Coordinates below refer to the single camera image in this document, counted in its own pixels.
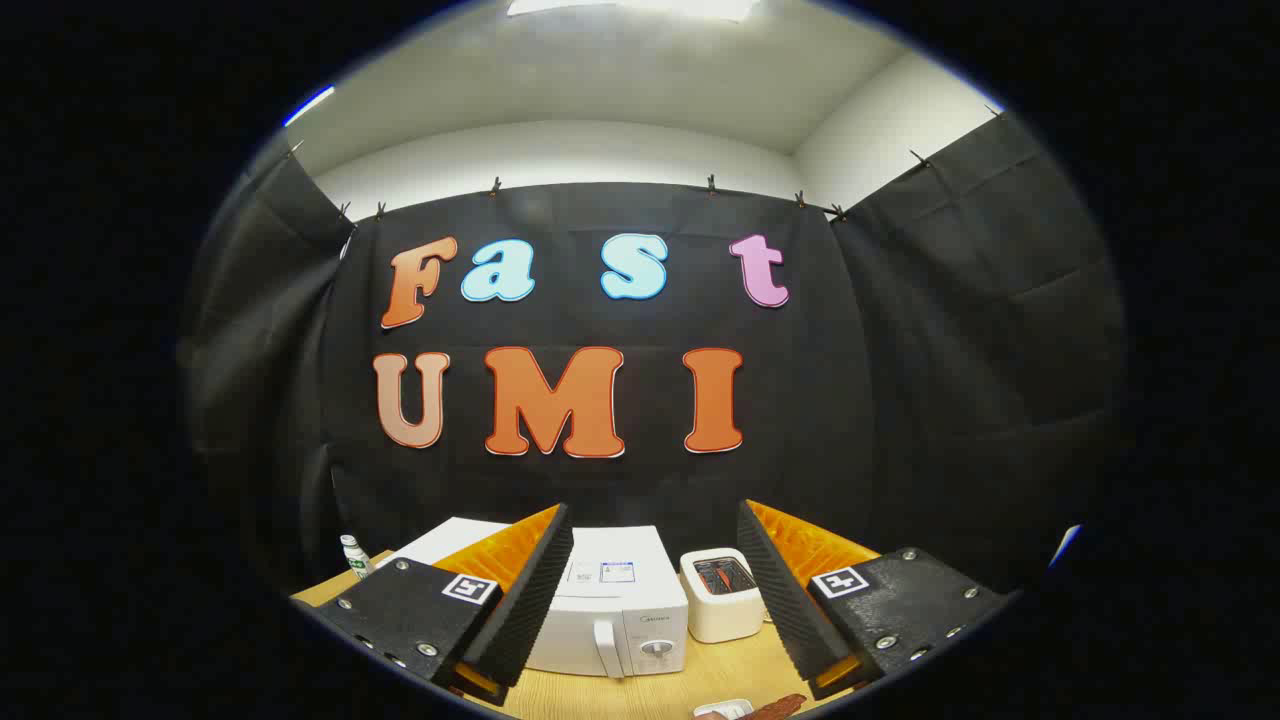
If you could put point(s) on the white microwave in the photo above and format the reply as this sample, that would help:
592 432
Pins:
620 625

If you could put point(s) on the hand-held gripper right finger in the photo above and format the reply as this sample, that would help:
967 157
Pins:
785 600

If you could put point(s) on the white green drink bottle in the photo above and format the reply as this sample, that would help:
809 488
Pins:
356 562

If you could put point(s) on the reddish brown meat piece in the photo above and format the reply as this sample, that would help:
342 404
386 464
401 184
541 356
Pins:
775 708

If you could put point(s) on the cream toaster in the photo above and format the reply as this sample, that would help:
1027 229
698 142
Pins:
720 610

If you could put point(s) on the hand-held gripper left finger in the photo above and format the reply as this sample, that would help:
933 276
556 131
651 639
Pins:
530 600

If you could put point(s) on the ceiling light panel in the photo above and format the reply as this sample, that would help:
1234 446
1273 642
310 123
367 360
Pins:
640 8

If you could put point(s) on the white rectangular dish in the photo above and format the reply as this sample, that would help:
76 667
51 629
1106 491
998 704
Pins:
722 709

